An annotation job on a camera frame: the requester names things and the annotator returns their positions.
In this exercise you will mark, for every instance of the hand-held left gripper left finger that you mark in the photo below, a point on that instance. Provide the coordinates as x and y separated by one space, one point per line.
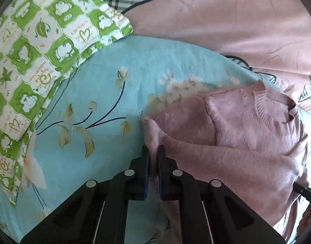
146 180

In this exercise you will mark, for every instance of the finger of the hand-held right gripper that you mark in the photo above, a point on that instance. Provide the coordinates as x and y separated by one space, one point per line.
307 191

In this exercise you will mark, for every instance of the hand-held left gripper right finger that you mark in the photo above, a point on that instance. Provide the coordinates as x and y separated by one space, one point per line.
161 180

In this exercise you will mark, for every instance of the pink knit sweater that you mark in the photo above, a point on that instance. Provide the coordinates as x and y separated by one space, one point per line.
234 144

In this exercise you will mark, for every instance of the teal floral bedsheet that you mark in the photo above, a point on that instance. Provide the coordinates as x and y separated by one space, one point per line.
107 94

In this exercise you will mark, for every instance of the green checkered pillow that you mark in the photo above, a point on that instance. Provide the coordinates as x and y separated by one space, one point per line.
30 56

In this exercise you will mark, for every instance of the pink quilt with plaid hearts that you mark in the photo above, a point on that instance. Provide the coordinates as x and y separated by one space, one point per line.
221 17

